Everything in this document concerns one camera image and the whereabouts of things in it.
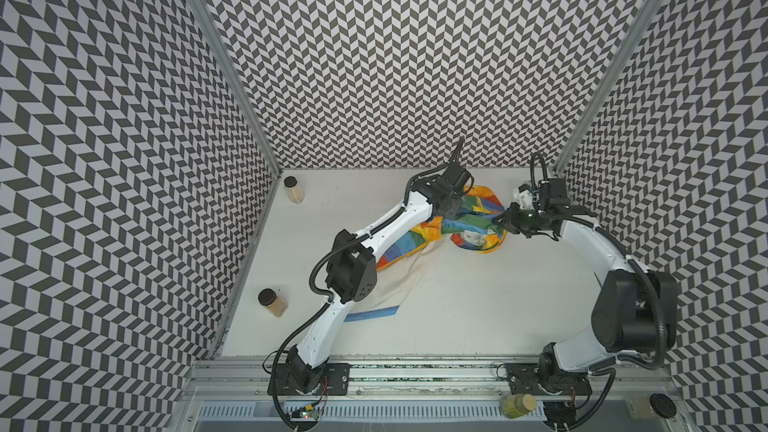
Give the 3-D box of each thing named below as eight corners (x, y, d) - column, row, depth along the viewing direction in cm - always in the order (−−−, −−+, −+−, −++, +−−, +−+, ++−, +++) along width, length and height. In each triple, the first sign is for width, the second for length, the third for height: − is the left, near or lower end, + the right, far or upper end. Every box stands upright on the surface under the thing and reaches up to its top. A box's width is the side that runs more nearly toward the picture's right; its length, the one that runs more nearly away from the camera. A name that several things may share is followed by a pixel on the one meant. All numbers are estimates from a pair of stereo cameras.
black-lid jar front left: (268, 317, 84) (255, 305, 76) (273, 300, 87) (260, 287, 79) (285, 317, 84) (274, 305, 76) (289, 300, 87) (278, 287, 79)
